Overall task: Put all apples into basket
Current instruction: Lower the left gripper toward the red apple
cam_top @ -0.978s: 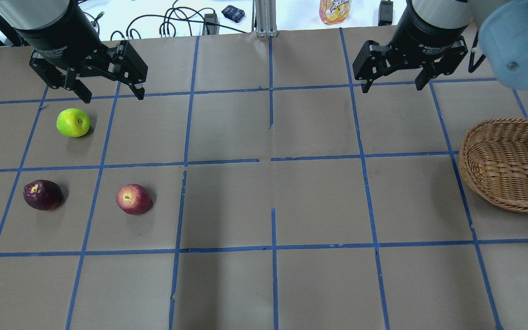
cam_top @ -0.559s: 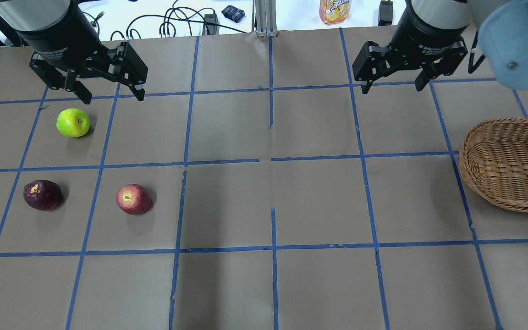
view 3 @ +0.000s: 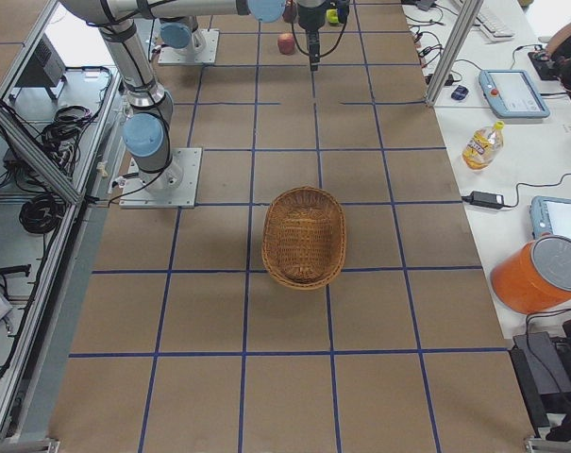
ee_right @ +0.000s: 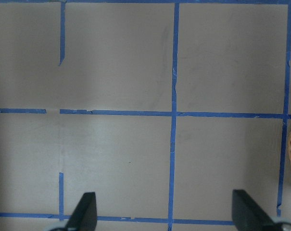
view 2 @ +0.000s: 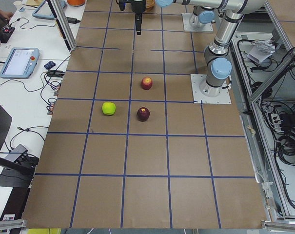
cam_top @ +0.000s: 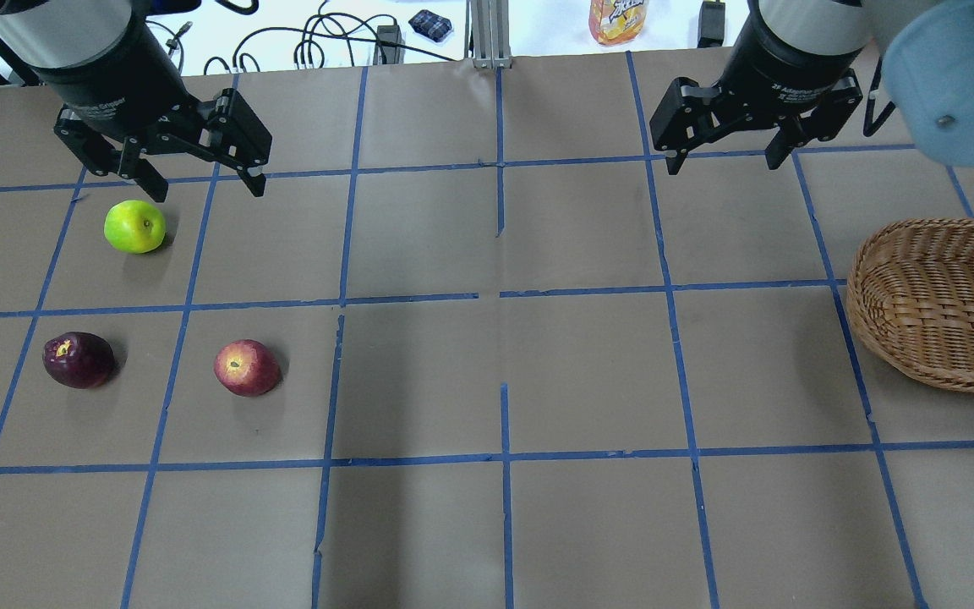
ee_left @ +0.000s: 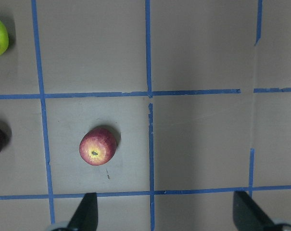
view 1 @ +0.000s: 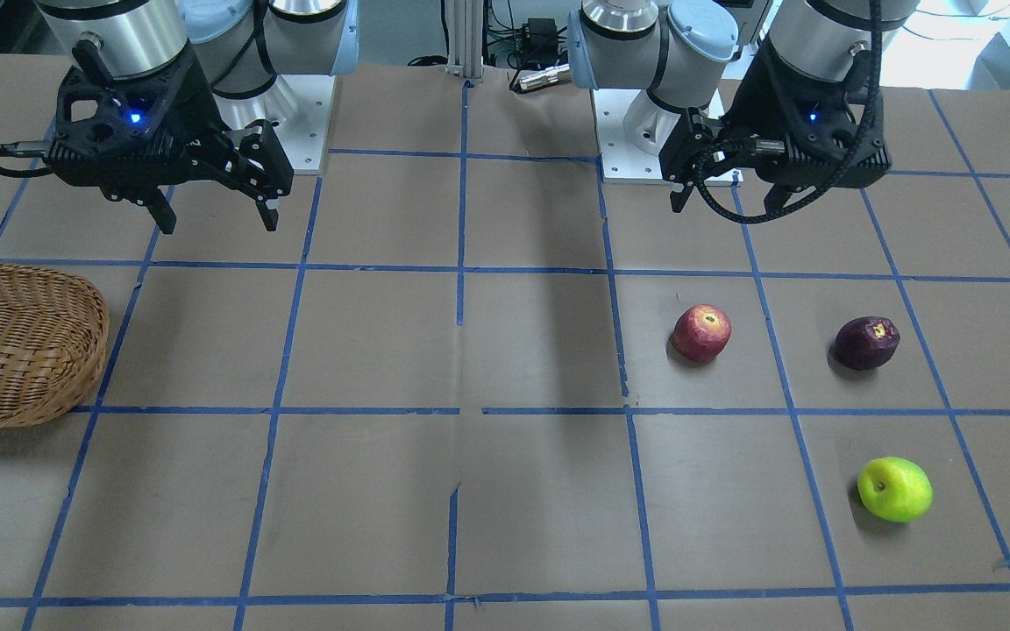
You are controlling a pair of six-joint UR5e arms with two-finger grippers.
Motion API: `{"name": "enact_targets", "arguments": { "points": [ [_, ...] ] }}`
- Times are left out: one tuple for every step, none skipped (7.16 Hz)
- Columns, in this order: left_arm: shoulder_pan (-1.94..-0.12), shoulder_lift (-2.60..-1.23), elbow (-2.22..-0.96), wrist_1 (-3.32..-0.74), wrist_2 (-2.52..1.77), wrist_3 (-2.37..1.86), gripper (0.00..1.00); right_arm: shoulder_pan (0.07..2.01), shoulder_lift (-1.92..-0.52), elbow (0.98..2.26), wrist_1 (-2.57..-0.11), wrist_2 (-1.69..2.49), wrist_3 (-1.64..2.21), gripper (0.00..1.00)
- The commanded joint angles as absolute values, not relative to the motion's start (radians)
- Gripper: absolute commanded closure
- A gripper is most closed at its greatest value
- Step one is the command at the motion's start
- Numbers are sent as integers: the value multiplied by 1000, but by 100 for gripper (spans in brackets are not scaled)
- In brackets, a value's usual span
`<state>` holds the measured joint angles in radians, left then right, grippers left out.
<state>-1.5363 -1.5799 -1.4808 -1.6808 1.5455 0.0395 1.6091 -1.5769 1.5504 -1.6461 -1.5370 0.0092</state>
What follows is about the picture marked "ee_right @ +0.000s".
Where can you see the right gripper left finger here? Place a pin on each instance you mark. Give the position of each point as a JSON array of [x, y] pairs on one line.
[[84, 216]]

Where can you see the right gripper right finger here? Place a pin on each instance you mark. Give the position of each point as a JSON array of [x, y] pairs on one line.
[[247, 215]]

